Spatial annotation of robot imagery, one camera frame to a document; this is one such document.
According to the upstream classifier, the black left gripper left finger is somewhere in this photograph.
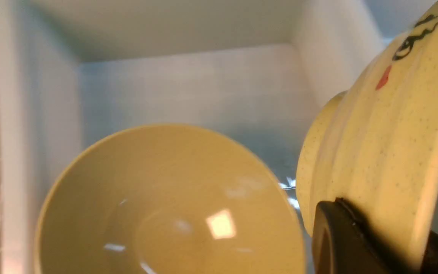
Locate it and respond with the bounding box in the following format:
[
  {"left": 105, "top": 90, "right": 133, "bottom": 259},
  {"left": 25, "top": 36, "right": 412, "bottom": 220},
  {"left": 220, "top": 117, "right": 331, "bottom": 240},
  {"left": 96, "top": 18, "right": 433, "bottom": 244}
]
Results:
[{"left": 312, "top": 198, "right": 398, "bottom": 274}]

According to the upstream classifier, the yellow noodle bowl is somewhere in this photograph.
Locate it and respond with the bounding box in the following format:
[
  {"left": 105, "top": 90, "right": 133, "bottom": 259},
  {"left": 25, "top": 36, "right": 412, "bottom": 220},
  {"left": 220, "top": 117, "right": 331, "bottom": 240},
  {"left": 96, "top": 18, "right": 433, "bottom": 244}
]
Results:
[{"left": 297, "top": 1, "right": 438, "bottom": 272}]

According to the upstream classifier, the top stacked yellow bowl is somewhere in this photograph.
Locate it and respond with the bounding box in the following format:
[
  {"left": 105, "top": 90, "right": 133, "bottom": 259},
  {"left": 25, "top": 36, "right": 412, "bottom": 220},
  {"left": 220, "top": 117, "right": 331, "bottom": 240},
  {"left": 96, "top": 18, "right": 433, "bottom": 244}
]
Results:
[{"left": 34, "top": 124, "right": 307, "bottom": 274}]

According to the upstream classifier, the large translucent white bin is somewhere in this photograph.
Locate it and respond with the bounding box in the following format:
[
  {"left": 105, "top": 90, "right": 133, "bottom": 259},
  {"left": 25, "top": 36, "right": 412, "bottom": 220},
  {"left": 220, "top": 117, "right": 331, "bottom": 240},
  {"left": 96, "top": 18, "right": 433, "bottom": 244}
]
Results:
[{"left": 0, "top": 0, "right": 433, "bottom": 274}]

